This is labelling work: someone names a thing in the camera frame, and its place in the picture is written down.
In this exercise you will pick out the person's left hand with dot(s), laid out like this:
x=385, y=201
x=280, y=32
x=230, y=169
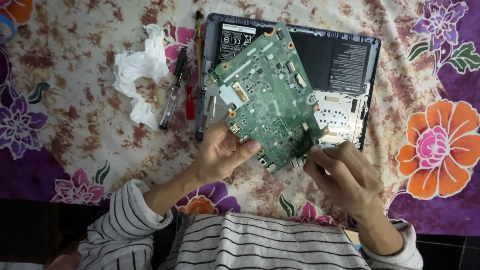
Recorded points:
x=215, y=153

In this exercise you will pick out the person's right hand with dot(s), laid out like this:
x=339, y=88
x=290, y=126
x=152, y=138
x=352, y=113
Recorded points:
x=348, y=176

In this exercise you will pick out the person's right fingers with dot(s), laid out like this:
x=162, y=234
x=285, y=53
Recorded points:
x=330, y=157

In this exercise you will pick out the small black brush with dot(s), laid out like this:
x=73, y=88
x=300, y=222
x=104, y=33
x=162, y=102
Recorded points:
x=307, y=144

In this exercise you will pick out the green laptop circuit board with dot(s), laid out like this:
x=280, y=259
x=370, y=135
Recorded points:
x=270, y=101

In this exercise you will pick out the open grey laptop base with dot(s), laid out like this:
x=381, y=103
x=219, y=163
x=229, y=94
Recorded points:
x=347, y=112

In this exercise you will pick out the black laptop battery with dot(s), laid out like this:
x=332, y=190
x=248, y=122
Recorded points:
x=337, y=63

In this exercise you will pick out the white black striped shirt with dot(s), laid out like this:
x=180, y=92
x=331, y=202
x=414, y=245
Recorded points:
x=243, y=243

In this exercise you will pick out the small red screwdriver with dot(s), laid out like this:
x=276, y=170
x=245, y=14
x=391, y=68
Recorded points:
x=190, y=105

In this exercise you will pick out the crumpled white tissue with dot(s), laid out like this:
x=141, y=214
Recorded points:
x=140, y=63

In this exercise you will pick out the floral batik cloth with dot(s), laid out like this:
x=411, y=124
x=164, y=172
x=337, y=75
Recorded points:
x=82, y=112

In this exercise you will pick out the blue tape roll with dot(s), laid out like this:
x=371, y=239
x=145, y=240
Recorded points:
x=6, y=30

